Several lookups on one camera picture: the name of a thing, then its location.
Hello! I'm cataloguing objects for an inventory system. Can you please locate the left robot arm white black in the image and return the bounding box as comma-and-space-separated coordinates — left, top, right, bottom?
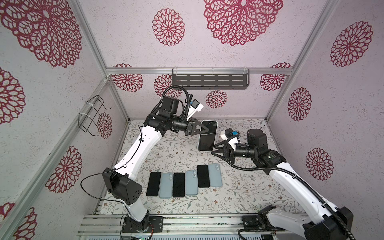
103, 97, 208, 224

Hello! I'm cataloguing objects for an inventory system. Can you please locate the dark metal wall shelf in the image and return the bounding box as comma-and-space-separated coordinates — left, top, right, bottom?
171, 69, 250, 90

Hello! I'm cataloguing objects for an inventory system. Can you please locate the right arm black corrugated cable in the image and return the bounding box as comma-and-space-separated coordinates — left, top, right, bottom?
222, 136, 356, 240

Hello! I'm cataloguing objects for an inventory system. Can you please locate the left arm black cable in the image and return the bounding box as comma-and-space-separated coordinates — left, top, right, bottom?
80, 85, 193, 215

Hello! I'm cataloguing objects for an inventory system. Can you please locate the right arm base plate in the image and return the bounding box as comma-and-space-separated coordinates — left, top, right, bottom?
242, 215, 269, 231

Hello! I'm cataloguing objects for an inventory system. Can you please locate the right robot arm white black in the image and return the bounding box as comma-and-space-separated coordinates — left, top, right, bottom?
212, 129, 355, 240

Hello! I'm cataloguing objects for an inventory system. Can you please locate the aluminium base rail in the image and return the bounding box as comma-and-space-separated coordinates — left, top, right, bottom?
77, 212, 325, 238

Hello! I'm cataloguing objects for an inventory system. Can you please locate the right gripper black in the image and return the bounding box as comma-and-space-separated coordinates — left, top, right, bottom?
211, 140, 257, 165

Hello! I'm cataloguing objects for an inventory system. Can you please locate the black wire wall basket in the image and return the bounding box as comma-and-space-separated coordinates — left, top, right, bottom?
78, 95, 113, 139

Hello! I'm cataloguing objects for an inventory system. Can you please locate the light blue phone case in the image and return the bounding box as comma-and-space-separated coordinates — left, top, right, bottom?
159, 173, 174, 199
185, 170, 199, 196
208, 164, 223, 188

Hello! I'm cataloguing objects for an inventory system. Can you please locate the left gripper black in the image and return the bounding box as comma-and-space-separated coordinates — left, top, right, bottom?
170, 116, 209, 137

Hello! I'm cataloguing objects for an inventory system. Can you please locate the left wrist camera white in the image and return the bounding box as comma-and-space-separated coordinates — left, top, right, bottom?
187, 99, 204, 121

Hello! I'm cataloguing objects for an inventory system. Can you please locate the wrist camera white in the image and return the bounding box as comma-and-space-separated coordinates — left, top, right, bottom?
220, 128, 241, 144
187, 99, 204, 121

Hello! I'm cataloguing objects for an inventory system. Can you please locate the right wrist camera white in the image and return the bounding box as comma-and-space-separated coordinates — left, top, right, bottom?
220, 128, 241, 144

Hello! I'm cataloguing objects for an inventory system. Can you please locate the black phone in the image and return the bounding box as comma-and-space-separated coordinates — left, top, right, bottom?
173, 173, 185, 198
146, 172, 162, 197
197, 165, 210, 188
198, 120, 218, 152

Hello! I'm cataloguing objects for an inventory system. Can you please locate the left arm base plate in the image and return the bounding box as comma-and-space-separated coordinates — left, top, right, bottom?
122, 216, 164, 233

